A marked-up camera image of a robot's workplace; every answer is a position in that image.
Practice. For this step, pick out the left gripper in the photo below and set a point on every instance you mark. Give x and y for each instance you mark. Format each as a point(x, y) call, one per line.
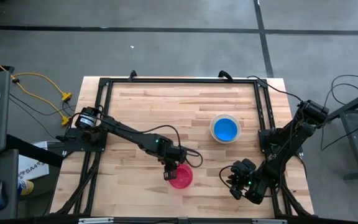
point(174, 157)

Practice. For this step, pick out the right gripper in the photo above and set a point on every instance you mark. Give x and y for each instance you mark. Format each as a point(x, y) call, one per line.
point(244, 172)

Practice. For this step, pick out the pink translucent bowl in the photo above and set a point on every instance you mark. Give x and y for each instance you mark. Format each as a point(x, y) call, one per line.
point(183, 179)

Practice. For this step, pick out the blue plastic bowl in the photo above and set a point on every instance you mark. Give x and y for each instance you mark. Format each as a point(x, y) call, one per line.
point(225, 129)

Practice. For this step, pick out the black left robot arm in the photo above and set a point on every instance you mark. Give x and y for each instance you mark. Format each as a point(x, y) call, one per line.
point(126, 132)

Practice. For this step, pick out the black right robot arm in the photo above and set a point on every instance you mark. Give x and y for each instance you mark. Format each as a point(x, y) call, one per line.
point(286, 140)

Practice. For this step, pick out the white bowl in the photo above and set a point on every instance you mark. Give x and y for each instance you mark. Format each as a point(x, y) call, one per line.
point(212, 132)

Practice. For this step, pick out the black metal side table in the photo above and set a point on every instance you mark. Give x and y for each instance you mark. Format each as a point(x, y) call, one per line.
point(354, 146)

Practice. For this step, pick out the white printed box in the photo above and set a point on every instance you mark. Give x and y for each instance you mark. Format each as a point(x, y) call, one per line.
point(31, 169)

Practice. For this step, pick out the black diagonal beam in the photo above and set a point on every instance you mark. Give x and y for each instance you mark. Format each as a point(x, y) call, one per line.
point(33, 151)

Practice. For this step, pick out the yellow blue white packet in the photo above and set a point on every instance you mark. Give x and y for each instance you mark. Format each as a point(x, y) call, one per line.
point(26, 188)

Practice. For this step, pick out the dark grey desk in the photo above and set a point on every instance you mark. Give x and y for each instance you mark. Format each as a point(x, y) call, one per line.
point(11, 174)

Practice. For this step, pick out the silver frame bracket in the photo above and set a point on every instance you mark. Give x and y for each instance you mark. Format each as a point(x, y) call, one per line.
point(95, 221)
point(269, 221)

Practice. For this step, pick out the black aluminium table frame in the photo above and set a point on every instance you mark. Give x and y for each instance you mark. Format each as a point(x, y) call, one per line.
point(182, 81)

